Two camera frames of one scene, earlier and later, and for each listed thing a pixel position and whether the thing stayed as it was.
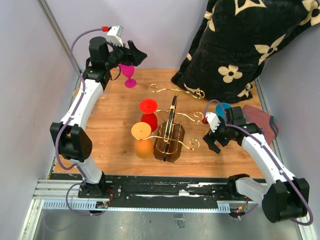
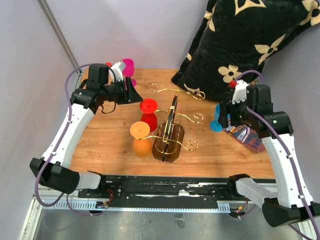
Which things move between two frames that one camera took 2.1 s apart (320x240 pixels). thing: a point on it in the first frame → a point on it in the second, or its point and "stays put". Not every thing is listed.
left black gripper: [137, 56] → [133, 95]
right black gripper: [208, 138] → [227, 107]
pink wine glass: [129, 71] stays put
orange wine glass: [144, 146] stays put
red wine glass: [149, 107] stays put
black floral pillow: [234, 41] stays put
